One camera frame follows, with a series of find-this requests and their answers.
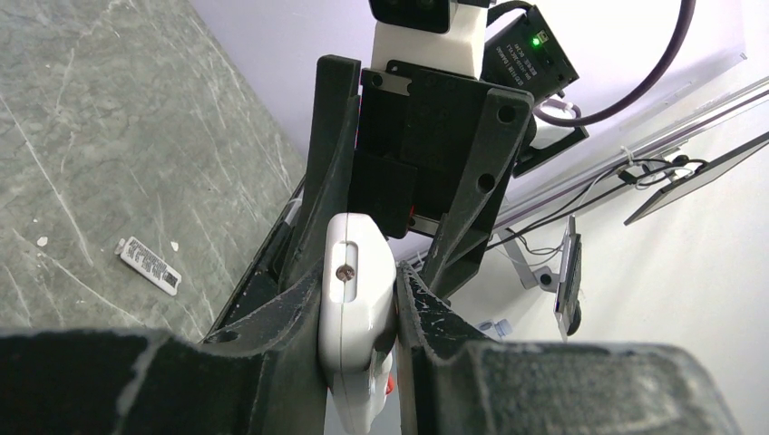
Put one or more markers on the orange red AA battery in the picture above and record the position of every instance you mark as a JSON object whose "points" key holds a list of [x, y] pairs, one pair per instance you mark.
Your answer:
{"points": [[390, 384]]}

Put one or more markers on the white battery cover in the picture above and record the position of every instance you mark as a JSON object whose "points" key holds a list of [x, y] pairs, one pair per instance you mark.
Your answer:
{"points": [[141, 259]]}

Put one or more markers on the white remote control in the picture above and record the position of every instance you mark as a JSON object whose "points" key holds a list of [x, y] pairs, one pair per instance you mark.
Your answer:
{"points": [[356, 331]]}

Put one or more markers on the black monitor on stand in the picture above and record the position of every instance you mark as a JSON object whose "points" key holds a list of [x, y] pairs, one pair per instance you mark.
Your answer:
{"points": [[712, 171]]}

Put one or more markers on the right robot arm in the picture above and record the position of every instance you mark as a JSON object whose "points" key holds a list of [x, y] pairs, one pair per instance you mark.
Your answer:
{"points": [[521, 53]]}

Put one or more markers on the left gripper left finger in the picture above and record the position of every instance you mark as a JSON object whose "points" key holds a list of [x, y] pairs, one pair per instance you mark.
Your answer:
{"points": [[258, 376]]}

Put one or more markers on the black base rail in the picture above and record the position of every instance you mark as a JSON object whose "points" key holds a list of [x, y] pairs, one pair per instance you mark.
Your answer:
{"points": [[259, 284]]}

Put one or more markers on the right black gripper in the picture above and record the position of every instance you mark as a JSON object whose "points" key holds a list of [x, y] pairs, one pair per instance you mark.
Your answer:
{"points": [[428, 143]]}

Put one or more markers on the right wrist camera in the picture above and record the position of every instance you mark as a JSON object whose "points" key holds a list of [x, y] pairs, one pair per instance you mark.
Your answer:
{"points": [[444, 35]]}

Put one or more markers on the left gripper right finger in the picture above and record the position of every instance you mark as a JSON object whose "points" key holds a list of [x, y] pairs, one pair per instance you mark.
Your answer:
{"points": [[454, 379]]}

